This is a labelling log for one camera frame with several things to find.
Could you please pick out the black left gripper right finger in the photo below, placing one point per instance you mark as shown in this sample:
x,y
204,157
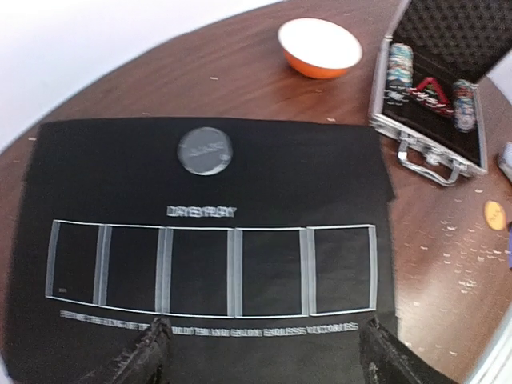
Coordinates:
x,y
385,359

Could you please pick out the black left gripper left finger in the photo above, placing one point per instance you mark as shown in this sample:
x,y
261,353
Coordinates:
x,y
144,360

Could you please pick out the orange big blind button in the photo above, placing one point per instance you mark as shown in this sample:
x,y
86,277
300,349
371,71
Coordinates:
x,y
495,215

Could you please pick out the clear grey dealer button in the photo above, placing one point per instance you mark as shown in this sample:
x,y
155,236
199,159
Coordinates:
x,y
205,151

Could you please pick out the grey playing card deck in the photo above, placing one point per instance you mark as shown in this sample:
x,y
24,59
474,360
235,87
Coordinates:
x,y
504,161

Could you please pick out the poker chip row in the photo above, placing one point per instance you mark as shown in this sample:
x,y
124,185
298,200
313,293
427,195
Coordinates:
x,y
464,106
400,66

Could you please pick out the black poker table mat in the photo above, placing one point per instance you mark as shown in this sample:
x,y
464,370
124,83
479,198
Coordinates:
x,y
266,271

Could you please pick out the aluminium poker chip case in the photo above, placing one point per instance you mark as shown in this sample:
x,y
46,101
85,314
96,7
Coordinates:
x,y
451,40

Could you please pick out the white orange bowl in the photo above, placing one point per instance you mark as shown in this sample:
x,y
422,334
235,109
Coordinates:
x,y
317,48

